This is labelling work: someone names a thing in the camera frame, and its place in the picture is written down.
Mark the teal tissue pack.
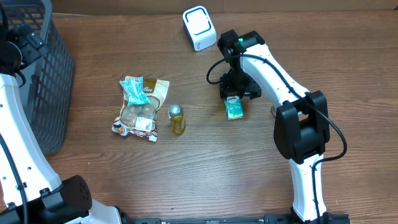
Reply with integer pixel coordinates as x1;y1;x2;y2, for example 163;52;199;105
224;96;244;120

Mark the green lid white jar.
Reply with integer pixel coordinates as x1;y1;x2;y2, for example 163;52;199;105
271;105;276;116

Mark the yellow liquid bottle silver cap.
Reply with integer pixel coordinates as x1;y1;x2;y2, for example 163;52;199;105
169;104;185;134

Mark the teal snack packet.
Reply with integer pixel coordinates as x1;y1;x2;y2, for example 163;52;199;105
119;77;150;106

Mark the brown snack bag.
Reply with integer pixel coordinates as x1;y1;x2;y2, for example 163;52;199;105
112;76;170;142

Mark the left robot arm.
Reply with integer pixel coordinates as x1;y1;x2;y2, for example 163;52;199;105
1;11;131;224

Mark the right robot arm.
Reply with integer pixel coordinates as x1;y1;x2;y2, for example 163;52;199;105
217;30;330;223

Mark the white barcode scanner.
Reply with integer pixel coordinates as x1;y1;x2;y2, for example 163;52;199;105
182;6;217;52

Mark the grey plastic mesh basket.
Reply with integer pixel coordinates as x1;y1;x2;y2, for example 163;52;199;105
1;0;75;154

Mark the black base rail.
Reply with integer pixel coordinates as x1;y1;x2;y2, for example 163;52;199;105
123;213;351;224

